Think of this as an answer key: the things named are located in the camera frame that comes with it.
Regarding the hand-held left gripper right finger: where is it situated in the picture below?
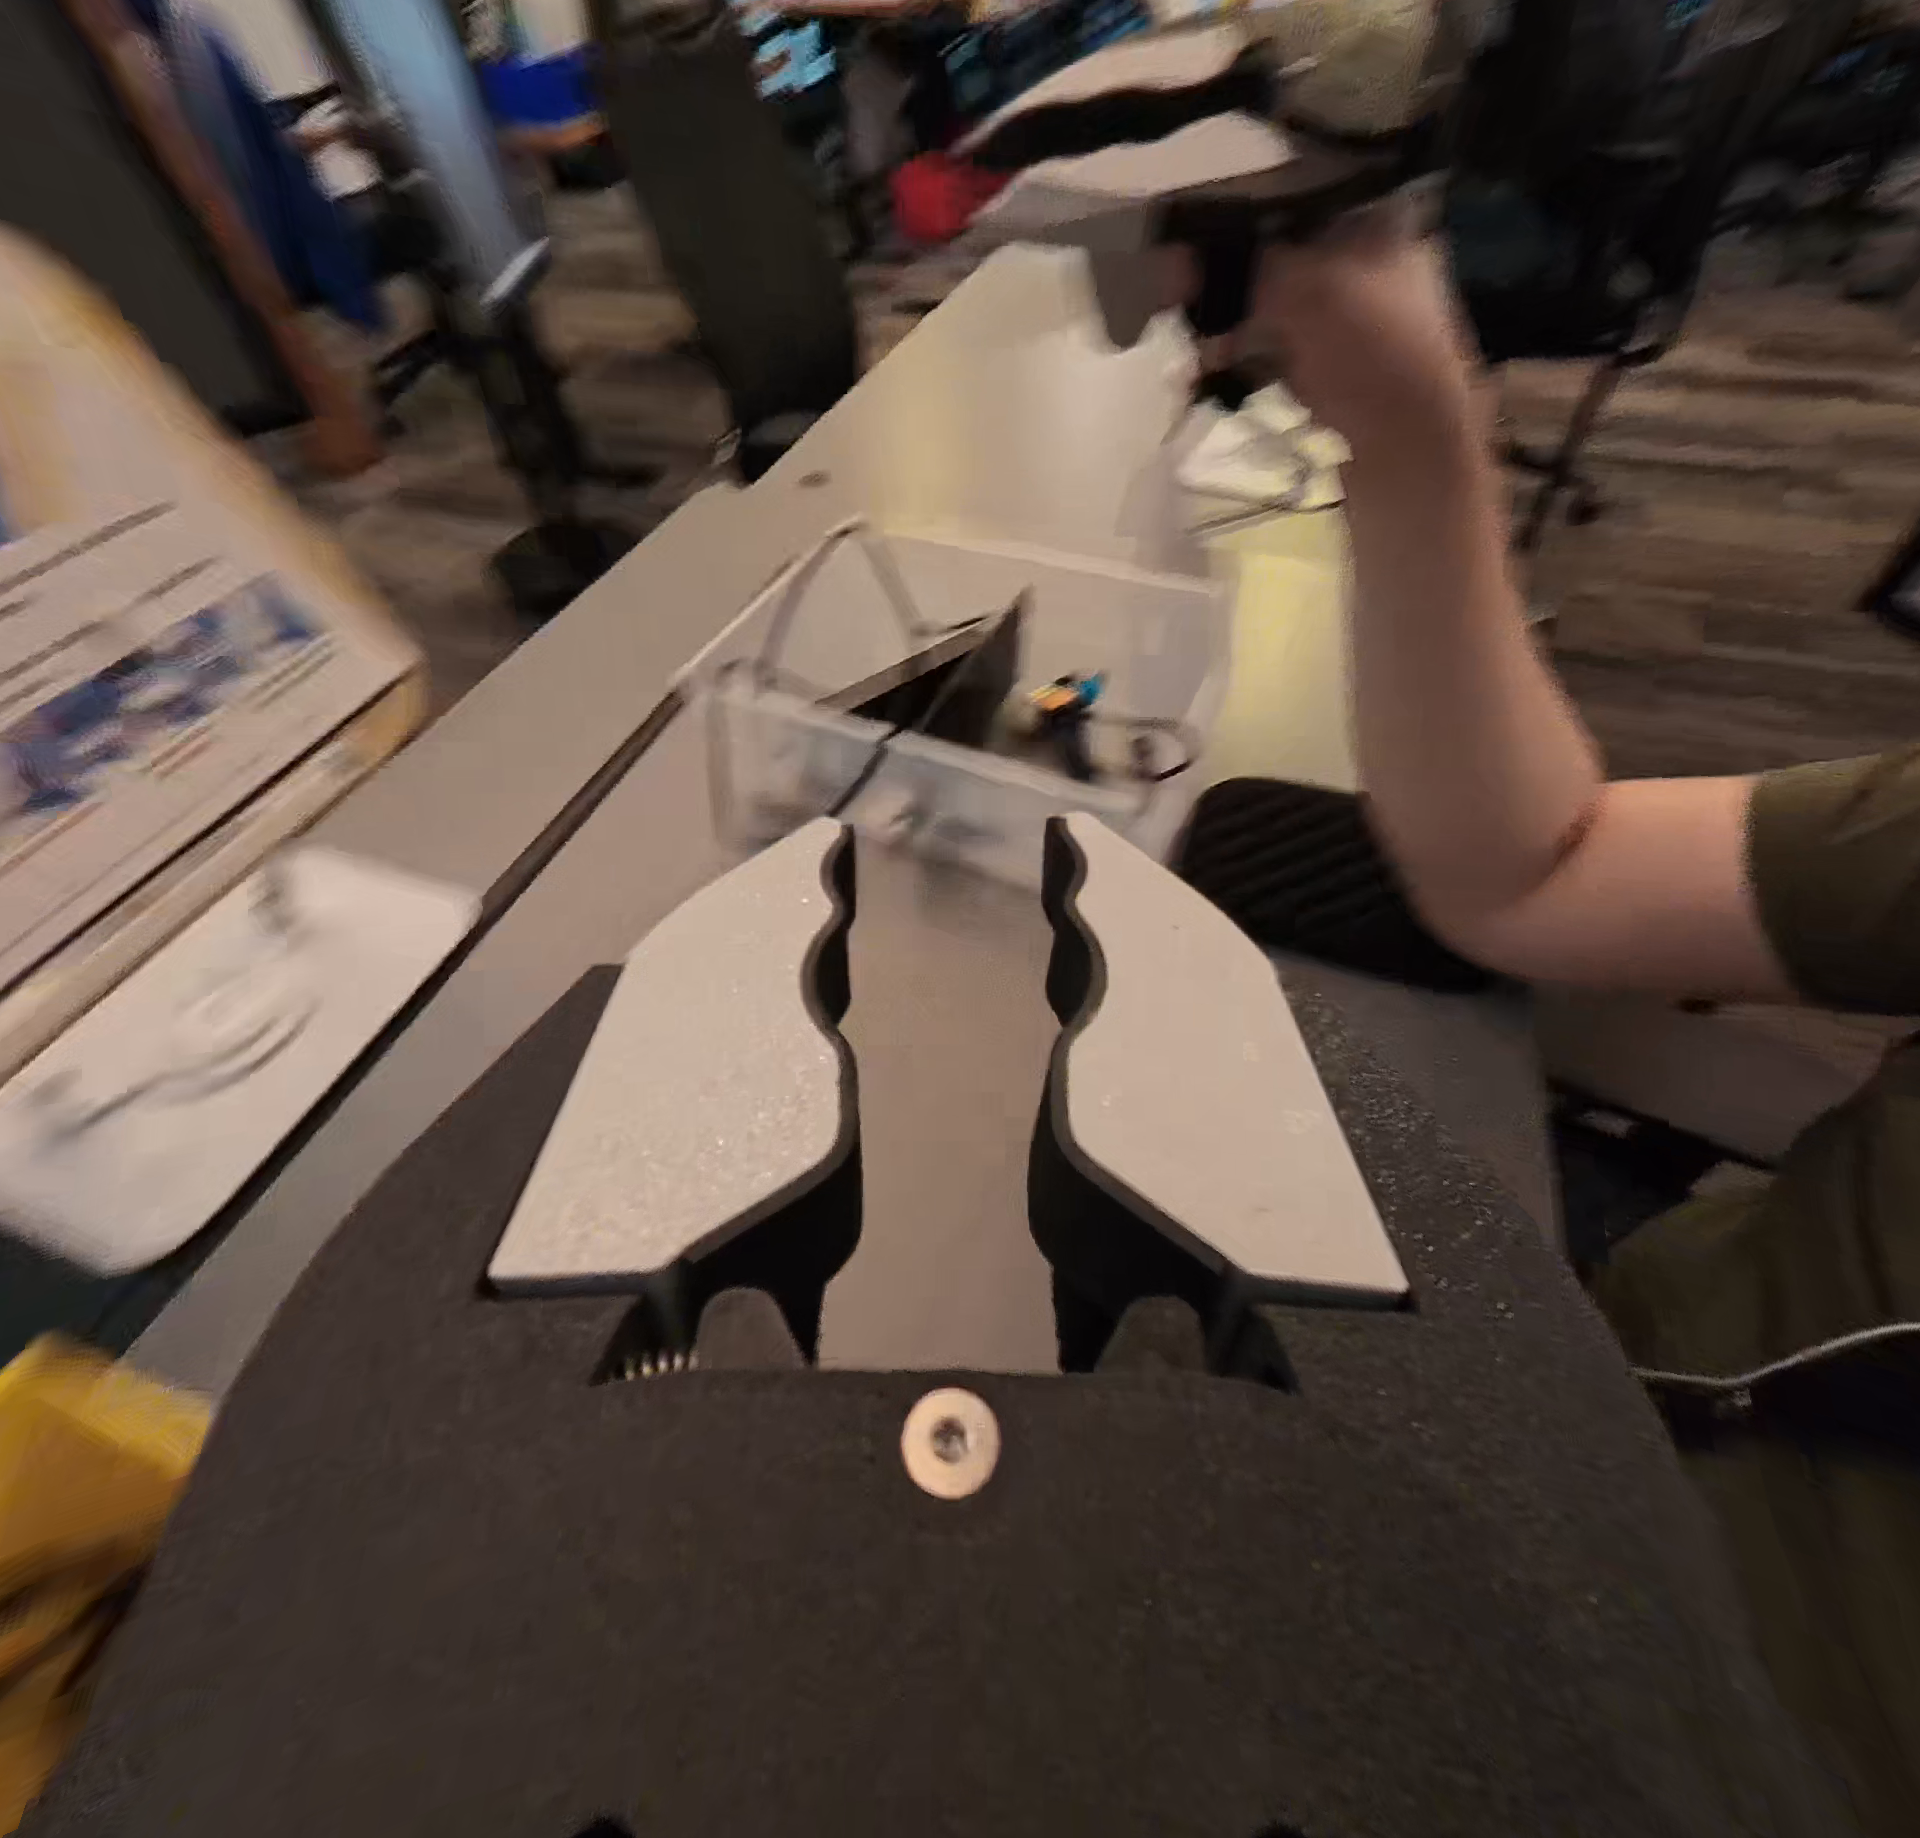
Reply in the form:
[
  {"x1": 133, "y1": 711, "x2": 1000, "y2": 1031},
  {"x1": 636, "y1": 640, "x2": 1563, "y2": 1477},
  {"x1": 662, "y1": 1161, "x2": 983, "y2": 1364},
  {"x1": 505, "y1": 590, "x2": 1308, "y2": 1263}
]
[{"x1": 1028, "y1": 814, "x2": 1411, "y2": 1363}]

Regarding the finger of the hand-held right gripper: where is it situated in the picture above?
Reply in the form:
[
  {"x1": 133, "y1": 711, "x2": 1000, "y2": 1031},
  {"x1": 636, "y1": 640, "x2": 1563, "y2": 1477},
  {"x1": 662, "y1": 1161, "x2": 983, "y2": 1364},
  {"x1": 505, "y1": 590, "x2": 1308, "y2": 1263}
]
[
  {"x1": 949, "y1": 23, "x2": 1279, "y2": 170},
  {"x1": 981, "y1": 110, "x2": 1308, "y2": 221}
]

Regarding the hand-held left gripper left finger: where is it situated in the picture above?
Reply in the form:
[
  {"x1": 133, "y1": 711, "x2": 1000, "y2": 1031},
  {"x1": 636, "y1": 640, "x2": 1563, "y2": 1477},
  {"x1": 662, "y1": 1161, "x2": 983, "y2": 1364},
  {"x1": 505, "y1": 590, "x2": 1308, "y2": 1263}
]
[{"x1": 486, "y1": 819, "x2": 863, "y2": 1363}]

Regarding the clear plastic bin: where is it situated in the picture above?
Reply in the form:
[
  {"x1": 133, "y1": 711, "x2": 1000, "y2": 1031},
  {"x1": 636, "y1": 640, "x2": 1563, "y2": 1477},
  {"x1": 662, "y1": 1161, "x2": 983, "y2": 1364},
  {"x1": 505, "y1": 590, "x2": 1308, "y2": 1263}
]
[{"x1": 674, "y1": 518, "x2": 1223, "y2": 866}]

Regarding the red storage bin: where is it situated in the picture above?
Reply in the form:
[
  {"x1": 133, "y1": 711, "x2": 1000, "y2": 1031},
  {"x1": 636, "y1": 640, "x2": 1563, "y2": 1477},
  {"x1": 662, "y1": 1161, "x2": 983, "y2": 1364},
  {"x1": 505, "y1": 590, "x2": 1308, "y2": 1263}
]
[{"x1": 892, "y1": 151, "x2": 1007, "y2": 242}]

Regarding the black quilted wrist rest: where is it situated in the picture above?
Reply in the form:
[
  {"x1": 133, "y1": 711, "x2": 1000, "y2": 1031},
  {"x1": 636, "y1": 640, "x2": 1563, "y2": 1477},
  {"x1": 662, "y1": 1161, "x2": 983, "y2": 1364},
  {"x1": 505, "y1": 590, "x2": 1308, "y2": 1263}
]
[{"x1": 1177, "y1": 775, "x2": 1502, "y2": 991}]

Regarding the black office chair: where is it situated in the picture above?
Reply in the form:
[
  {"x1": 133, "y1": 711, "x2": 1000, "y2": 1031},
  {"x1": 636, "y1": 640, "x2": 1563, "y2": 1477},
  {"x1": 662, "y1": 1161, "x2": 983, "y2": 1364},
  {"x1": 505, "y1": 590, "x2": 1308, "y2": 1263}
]
[{"x1": 1447, "y1": 0, "x2": 1920, "y2": 551}]

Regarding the white stand base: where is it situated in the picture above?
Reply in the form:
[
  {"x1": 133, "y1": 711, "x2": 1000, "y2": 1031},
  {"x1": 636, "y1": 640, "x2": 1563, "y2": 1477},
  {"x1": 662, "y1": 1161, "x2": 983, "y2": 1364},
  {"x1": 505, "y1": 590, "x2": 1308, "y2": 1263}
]
[{"x1": 0, "y1": 845, "x2": 482, "y2": 1277}]

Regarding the yellow plastic bin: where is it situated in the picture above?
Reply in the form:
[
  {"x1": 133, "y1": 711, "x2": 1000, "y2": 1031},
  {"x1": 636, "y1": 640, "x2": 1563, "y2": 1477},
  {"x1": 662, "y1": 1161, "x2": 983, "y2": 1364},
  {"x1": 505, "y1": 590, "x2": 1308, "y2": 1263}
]
[{"x1": 0, "y1": 1334, "x2": 212, "y2": 1781}]

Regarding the blue jacket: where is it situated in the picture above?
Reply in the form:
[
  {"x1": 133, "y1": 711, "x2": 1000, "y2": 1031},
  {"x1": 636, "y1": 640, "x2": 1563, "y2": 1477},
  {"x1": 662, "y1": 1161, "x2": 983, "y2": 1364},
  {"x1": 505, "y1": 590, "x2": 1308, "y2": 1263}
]
[{"x1": 90, "y1": 0, "x2": 391, "y2": 340}]

